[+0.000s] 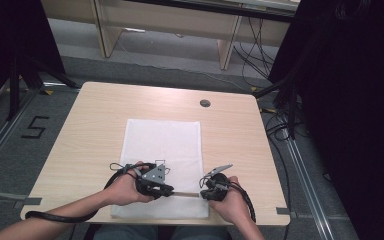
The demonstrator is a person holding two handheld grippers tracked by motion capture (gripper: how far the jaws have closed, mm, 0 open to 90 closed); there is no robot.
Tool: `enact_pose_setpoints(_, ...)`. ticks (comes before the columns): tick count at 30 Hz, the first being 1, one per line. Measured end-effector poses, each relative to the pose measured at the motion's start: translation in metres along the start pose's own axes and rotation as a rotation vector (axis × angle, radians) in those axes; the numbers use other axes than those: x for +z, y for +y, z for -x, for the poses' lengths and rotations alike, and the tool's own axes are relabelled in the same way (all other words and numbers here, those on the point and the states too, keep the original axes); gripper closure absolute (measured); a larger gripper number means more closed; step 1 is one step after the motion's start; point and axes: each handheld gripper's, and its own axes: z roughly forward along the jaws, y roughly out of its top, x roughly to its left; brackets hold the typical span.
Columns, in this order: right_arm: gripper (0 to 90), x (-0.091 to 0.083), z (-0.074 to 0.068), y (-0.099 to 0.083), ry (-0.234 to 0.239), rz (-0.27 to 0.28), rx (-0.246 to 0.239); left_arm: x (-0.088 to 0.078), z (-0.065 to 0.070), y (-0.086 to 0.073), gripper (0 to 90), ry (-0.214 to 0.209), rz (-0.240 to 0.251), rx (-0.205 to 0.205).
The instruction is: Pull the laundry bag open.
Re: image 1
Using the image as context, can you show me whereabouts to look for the light wooden desk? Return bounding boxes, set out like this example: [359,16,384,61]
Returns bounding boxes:
[41,0,302,71]

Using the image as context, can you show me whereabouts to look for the person's left hand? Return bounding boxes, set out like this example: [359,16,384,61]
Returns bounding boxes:
[105,161,156,207]

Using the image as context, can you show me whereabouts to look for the person's legs in jeans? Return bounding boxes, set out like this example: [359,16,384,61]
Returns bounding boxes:
[93,223,226,240]

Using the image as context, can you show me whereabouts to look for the grey tape strip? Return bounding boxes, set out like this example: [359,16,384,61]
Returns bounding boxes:
[0,189,43,210]
[275,206,298,220]

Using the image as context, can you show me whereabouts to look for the metal floor rail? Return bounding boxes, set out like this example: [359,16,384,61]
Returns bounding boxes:
[0,83,42,182]
[281,128,336,240]

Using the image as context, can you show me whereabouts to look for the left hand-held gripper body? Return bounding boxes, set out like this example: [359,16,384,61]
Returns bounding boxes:
[135,163,174,201]

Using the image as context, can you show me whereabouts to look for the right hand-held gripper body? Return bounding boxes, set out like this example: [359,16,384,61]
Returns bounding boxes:
[199,163,234,202]

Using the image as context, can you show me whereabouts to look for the dark curtain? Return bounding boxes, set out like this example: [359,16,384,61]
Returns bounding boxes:
[267,0,384,240]
[0,0,67,115]

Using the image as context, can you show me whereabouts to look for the black metal stand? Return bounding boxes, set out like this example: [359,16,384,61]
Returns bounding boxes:
[253,59,302,140]
[5,54,82,122]

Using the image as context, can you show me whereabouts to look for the white towel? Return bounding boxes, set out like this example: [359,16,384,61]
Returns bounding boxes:
[110,118,211,220]

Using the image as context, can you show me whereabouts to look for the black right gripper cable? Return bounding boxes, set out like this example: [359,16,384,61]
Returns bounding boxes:
[227,181,258,224]

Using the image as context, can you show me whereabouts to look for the black floor cables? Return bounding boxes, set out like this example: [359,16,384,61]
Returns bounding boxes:
[232,16,292,201]

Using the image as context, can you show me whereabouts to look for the person's right hand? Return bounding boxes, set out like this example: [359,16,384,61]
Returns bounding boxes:
[208,175,253,225]

